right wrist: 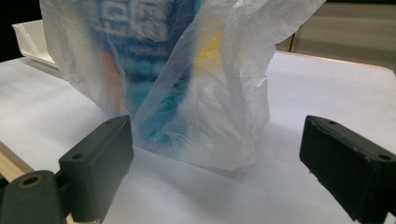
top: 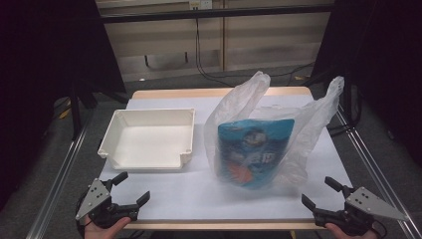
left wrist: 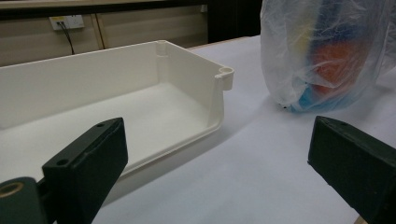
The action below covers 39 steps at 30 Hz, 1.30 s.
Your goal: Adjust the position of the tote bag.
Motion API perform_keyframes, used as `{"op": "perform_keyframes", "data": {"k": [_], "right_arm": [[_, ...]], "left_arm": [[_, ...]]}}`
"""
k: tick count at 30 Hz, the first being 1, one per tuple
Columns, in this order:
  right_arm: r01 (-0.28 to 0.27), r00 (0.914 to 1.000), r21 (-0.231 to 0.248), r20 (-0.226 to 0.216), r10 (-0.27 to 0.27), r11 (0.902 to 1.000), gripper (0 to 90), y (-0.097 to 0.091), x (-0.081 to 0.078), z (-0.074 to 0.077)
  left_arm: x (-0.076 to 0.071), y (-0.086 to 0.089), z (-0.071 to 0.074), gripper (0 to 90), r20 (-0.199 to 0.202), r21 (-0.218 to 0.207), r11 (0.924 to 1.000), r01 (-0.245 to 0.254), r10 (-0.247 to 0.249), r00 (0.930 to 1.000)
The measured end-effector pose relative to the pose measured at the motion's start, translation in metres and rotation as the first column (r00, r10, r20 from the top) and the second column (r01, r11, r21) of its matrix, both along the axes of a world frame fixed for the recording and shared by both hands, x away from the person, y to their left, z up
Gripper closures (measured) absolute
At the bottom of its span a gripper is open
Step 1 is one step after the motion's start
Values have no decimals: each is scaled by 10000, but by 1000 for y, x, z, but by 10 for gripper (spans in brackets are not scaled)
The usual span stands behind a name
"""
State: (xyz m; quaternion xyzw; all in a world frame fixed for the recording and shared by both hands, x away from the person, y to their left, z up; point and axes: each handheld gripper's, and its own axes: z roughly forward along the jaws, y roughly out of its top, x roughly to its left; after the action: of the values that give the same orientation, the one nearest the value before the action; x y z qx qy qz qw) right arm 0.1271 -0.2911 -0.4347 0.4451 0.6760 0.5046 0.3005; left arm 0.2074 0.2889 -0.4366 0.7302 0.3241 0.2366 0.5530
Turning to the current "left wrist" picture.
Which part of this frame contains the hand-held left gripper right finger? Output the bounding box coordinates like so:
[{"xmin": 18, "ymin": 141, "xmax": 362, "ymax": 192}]
[{"xmin": 307, "ymin": 115, "xmax": 396, "ymax": 224}]

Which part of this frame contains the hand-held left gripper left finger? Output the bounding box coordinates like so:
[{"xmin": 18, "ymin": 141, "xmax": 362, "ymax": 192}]
[{"xmin": 41, "ymin": 117, "xmax": 129, "ymax": 224}]

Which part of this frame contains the white plastic bin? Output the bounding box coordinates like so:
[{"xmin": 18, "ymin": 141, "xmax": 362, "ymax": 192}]
[{"xmin": 0, "ymin": 39, "xmax": 235, "ymax": 206}]

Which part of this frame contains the blue food pouch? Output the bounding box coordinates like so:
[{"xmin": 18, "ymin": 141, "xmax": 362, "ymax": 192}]
[{"xmin": 290, "ymin": 0, "xmax": 379, "ymax": 113}]

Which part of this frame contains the clear plastic bag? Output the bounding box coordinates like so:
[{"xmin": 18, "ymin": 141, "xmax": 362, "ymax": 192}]
[{"xmin": 260, "ymin": 0, "xmax": 396, "ymax": 114}]

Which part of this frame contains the black horizontal bar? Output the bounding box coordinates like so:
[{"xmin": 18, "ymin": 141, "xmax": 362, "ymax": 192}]
[{"xmin": 0, "ymin": 0, "xmax": 209, "ymax": 21}]

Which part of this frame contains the dark curtain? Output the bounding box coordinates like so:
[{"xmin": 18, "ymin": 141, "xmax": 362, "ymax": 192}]
[{"xmin": 207, "ymin": 0, "xmax": 263, "ymax": 44}]

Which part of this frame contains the black wall cable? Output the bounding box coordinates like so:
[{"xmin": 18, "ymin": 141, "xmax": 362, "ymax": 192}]
[{"xmin": 57, "ymin": 21, "xmax": 76, "ymax": 56}]

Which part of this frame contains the white wall socket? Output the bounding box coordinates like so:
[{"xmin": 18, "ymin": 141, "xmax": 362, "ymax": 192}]
[{"xmin": 49, "ymin": 14, "xmax": 85, "ymax": 32}]

